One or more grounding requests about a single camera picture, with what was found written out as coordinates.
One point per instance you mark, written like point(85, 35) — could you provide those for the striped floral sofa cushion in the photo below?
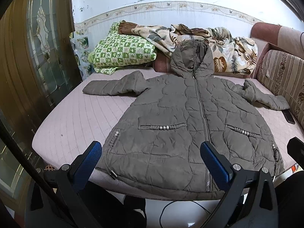
point(282, 74)

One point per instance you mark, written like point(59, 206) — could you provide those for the dark red headboard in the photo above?
point(269, 36)

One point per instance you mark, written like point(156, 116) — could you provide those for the dark red bolster pillow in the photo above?
point(162, 63)

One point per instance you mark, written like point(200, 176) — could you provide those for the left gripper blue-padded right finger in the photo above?
point(222, 171)

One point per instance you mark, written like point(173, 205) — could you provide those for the wooden stained-glass door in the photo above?
point(38, 67)

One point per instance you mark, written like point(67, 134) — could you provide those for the green checkered pillow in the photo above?
point(118, 51)

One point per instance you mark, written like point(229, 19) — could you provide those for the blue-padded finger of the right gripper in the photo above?
point(295, 149)

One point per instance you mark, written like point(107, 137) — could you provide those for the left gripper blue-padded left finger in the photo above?
point(76, 174)

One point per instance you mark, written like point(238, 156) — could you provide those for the grey-brown quilted hooded jacket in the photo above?
point(155, 146)

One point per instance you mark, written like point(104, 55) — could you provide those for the beige leaf-print blanket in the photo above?
point(230, 55)

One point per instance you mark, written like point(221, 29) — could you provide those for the floral fabric by door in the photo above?
point(81, 49)

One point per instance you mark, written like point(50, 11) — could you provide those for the black phone on bed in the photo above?
point(288, 116)

